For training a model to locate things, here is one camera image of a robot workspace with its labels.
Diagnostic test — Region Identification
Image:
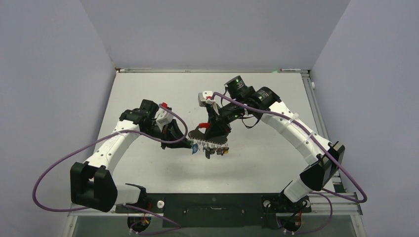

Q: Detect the blue key tag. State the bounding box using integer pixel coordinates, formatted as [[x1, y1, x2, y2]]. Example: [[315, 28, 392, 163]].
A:
[[192, 144, 198, 154]]

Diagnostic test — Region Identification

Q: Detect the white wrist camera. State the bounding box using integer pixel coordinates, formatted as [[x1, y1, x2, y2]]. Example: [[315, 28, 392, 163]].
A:
[[198, 90, 219, 110], [155, 109, 173, 132]]

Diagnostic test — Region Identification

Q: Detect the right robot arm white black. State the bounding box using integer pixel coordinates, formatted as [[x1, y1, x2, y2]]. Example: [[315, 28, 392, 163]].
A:
[[198, 76, 345, 211]]

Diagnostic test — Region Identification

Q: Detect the metal key holder red handle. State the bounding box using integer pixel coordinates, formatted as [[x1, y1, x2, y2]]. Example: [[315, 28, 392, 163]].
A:
[[188, 122, 229, 145]]

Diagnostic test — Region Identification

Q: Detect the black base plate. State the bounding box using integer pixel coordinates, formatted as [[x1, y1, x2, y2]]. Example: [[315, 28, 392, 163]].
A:
[[135, 193, 312, 228]]

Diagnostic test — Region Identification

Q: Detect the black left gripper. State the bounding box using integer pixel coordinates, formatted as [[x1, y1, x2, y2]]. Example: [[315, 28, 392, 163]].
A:
[[142, 118, 192, 150]]

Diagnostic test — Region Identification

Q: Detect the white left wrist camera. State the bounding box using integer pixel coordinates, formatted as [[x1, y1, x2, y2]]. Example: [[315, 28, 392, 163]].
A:
[[155, 109, 173, 132]]

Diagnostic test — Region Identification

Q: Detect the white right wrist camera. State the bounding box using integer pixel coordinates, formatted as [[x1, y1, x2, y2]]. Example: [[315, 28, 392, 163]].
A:
[[198, 90, 219, 110]]

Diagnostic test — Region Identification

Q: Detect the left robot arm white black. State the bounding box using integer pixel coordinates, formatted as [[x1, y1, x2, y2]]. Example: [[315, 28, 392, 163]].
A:
[[70, 99, 193, 212]]

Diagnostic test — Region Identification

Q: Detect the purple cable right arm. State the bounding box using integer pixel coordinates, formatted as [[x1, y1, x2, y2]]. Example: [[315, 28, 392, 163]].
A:
[[212, 92, 368, 236]]

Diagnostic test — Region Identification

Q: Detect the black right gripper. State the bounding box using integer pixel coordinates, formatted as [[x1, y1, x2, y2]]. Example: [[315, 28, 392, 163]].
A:
[[204, 97, 245, 139]]

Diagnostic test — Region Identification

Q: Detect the aluminium frame rail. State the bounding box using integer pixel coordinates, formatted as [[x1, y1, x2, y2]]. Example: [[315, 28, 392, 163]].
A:
[[62, 69, 367, 237]]

